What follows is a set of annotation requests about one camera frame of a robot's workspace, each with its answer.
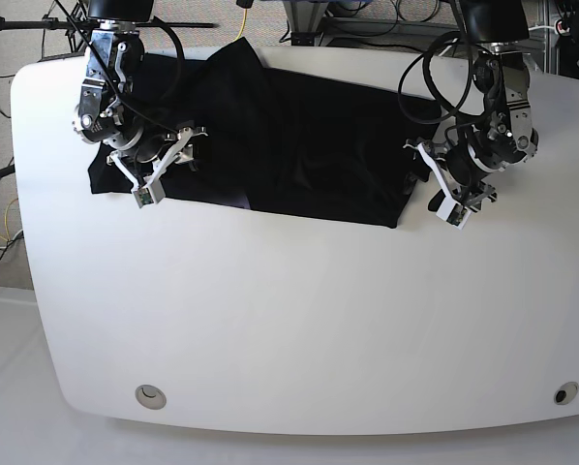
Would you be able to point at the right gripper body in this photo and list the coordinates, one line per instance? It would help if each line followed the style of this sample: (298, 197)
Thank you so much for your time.
(145, 158)

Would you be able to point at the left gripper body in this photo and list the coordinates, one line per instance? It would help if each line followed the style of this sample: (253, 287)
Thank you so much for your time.
(463, 178)

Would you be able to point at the black T-shirt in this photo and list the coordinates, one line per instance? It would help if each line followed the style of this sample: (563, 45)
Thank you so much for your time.
(288, 143)

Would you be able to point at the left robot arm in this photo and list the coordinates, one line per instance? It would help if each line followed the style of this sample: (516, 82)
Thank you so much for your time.
(503, 134)

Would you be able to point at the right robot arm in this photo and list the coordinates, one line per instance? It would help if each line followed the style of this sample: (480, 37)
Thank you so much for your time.
(107, 108)

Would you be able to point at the black tripod pole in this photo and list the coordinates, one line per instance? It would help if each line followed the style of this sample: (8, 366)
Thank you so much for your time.
(53, 24)

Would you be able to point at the right table grommet hole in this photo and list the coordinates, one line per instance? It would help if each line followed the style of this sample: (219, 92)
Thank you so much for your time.
(566, 393)

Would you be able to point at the table grommet hole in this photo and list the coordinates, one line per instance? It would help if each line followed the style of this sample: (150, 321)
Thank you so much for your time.
(566, 393)
(150, 397)

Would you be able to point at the left table grommet hole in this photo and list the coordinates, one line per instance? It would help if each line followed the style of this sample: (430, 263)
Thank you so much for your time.
(150, 397)

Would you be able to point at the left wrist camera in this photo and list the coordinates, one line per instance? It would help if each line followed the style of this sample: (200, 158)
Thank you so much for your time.
(453, 213)

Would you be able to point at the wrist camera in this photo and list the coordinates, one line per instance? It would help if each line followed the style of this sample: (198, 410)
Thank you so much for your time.
(453, 213)
(150, 193)

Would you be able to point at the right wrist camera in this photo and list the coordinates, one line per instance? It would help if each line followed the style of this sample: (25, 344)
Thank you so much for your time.
(150, 193)

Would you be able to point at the grey aluminium frame stand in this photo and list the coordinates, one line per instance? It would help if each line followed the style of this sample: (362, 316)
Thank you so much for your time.
(408, 25)

